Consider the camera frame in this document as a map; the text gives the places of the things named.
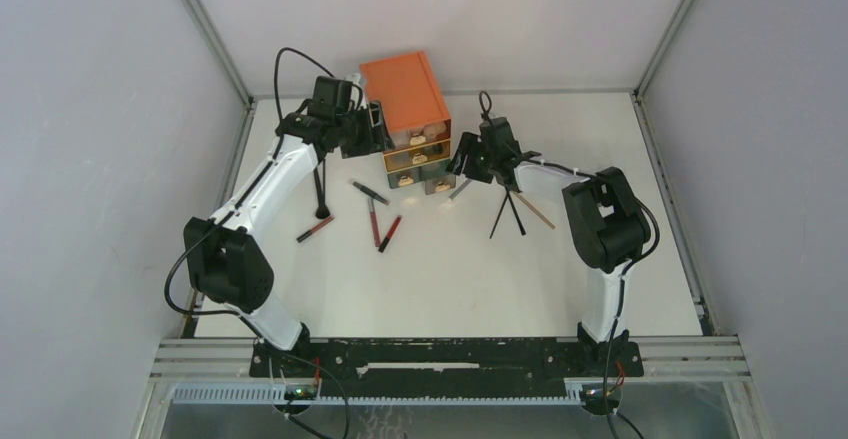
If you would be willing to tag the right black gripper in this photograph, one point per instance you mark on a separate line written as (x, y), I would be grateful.
(457, 163)

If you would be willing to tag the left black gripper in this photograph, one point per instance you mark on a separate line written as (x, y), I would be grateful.
(372, 143)

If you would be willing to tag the clear drawer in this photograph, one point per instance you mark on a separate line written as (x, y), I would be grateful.
(437, 177)
(415, 156)
(414, 137)

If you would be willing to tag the clear top drawer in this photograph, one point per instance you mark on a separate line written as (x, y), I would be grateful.
(414, 137)

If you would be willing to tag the orange three-drawer organizer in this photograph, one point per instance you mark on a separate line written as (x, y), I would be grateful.
(408, 90)

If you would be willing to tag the red lipstick black cap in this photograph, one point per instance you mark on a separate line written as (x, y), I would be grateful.
(389, 235)

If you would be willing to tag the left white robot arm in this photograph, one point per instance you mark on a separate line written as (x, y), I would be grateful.
(224, 253)

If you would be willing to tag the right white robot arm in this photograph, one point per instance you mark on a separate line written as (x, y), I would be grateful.
(611, 228)

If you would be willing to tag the grey silver pencil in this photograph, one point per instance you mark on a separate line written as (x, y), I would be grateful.
(458, 190)

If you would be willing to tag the black thin brush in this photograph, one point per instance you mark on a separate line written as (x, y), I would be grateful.
(499, 213)
(516, 215)

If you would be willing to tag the dark concealer stick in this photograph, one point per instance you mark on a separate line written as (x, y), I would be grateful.
(370, 193)

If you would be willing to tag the pink lip gloss tube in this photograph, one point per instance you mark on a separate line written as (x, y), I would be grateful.
(374, 223)

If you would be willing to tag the black powder brush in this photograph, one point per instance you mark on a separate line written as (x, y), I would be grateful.
(319, 176)

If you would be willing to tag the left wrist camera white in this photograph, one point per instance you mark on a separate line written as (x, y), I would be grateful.
(356, 78)

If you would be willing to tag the wooden handle brush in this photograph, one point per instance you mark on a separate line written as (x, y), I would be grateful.
(535, 211)

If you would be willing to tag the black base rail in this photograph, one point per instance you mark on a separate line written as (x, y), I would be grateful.
(448, 368)

